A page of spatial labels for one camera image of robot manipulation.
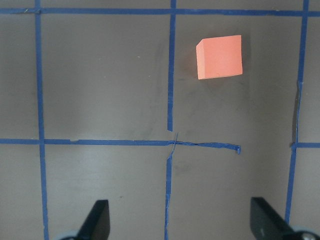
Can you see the orange foam cube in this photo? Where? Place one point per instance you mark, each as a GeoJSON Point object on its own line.
{"type": "Point", "coordinates": [219, 57]}

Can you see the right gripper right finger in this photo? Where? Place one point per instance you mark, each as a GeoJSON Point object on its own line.
{"type": "Point", "coordinates": [266, 223]}

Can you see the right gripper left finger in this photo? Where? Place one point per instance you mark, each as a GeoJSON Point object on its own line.
{"type": "Point", "coordinates": [97, 224]}

